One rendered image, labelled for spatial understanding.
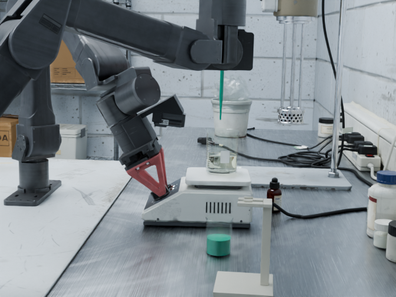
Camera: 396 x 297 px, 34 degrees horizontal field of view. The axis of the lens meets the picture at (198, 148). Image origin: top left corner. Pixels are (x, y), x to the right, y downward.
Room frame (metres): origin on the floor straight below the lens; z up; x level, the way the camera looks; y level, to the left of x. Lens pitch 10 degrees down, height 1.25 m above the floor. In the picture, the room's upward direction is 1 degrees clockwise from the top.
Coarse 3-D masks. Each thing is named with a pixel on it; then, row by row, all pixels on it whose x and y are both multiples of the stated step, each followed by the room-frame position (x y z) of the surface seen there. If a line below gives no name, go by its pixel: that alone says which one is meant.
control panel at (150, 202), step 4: (176, 180) 1.26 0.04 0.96; (180, 180) 1.24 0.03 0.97; (172, 184) 1.25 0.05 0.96; (176, 184) 1.22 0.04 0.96; (176, 188) 1.19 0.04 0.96; (172, 192) 1.17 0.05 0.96; (176, 192) 1.15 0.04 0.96; (168, 196) 1.16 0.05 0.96; (148, 200) 1.21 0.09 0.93; (152, 200) 1.20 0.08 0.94; (160, 200) 1.16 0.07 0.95; (148, 204) 1.18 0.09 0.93; (152, 204) 1.16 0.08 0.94; (144, 208) 1.16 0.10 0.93
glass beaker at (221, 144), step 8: (208, 128) 1.25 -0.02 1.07; (216, 128) 1.25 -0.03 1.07; (224, 128) 1.25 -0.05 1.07; (208, 136) 1.21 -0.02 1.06; (216, 136) 1.20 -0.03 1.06; (224, 136) 1.19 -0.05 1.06; (232, 136) 1.20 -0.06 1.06; (208, 144) 1.21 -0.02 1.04; (216, 144) 1.20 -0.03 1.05; (224, 144) 1.19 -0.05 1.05; (232, 144) 1.20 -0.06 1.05; (208, 152) 1.21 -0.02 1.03; (216, 152) 1.20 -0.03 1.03; (224, 152) 1.19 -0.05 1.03; (232, 152) 1.20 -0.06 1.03; (208, 160) 1.21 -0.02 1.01; (216, 160) 1.20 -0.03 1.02; (224, 160) 1.19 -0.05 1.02; (232, 160) 1.20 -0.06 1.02; (208, 168) 1.21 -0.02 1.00; (216, 168) 1.20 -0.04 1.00; (224, 168) 1.19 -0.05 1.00; (232, 168) 1.20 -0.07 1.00
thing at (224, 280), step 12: (240, 204) 0.85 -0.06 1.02; (252, 204) 0.85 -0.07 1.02; (264, 204) 0.85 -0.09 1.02; (264, 216) 0.86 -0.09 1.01; (264, 228) 0.86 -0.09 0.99; (264, 240) 0.86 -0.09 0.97; (264, 252) 0.86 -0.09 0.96; (264, 264) 0.86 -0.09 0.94; (216, 276) 0.89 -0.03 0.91; (228, 276) 0.89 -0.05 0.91; (240, 276) 0.89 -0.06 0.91; (252, 276) 0.89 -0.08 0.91; (264, 276) 0.86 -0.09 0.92; (216, 288) 0.84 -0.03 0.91; (228, 288) 0.84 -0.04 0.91; (240, 288) 0.84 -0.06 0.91; (252, 288) 0.84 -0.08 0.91; (264, 288) 0.85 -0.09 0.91
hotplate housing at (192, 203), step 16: (192, 192) 1.15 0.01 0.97; (208, 192) 1.15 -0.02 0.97; (224, 192) 1.15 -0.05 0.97; (240, 192) 1.15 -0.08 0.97; (160, 208) 1.15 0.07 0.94; (176, 208) 1.14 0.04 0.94; (192, 208) 1.14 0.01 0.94; (208, 208) 1.14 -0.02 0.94; (224, 208) 1.14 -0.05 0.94; (240, 208) 1.14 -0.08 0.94; (144, 224) 1.15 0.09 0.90; (160, 224) 1.15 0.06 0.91; (176, 224) 1.15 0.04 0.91; (192, 224) 1.15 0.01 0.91; (240, 224) 1.15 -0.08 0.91
